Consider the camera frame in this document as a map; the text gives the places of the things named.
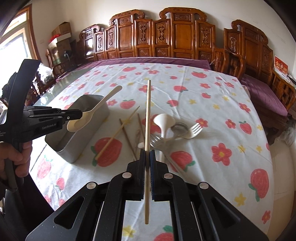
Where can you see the red card on side table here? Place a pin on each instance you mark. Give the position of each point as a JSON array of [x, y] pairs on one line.
[[280, 66]]

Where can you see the dark brown chopstick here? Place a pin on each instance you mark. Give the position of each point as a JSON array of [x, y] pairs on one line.
[[128, 140], [140, 126]]

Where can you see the metal spoon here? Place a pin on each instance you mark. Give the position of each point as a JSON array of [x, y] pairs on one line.
[[175, 131]]

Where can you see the light bamboo chopstick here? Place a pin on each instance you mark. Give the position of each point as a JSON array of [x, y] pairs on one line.
[[116, 133], [147, 178]]

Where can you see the strawberry flower tablecloth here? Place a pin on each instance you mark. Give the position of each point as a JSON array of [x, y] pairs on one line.
[[231, 153]]

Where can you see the metal fork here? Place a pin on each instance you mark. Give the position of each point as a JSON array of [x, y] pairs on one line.
[[159, 144]]

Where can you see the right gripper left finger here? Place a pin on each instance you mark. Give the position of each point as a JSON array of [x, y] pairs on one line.
[[140, 174]]

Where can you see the person's left hand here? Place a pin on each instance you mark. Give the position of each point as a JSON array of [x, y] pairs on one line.
[[21, 160]]

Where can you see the purple bench cushion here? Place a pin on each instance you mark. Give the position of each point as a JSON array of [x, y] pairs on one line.
[[204, 64]]

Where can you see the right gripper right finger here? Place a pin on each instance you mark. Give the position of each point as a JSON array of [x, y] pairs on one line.
[[154, 175]]

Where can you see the cream plastic spoon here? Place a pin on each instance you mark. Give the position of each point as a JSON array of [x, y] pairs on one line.
[[76, 125]]

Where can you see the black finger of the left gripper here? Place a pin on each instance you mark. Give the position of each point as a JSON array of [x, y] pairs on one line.
[[71, 114]]

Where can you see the carved wooden long bench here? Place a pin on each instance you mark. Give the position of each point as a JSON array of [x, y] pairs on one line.
[[179, 33]]

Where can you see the white ceramic soup spoon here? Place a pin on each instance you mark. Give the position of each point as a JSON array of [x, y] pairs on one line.
[[164, 122]]

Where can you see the carved wooden armchair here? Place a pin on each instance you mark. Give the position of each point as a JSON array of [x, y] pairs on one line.
[[246, 51]]

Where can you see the purple armchair cushion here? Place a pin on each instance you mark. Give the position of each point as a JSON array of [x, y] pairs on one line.
[[261, 94]]

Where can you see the cream plastic fork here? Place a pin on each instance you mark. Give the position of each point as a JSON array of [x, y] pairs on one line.
[[189, 133]]

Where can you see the stacked cardboard boxes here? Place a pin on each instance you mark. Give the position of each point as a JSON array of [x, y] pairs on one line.
[[59, 44]]

